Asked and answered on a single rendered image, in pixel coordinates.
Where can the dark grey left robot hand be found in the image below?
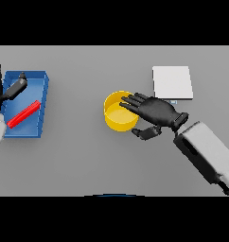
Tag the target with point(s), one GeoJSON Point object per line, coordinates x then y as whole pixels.
{"type": "Point", "coordinates": [12, 89]}

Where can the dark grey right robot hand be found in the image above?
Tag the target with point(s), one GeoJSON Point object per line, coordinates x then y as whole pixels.
{"type": "Point", "coordinates": [157, 111]}

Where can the red beaker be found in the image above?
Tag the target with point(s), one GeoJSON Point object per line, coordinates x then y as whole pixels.
{"type": "Point", "coordinates": [23, 114]}

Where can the pale square measuring scale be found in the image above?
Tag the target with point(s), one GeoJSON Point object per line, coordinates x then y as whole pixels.
{"type": "Point", "coordinates": [172, 82]}

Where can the yellow bowl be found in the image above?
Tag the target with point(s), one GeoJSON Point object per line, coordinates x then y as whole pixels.
{"type": "Point", "coordinates": [118, 118]}

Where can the blue plastic tray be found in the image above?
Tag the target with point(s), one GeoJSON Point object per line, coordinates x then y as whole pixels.
{"type": "Point", "coordinates": [34, 126]}

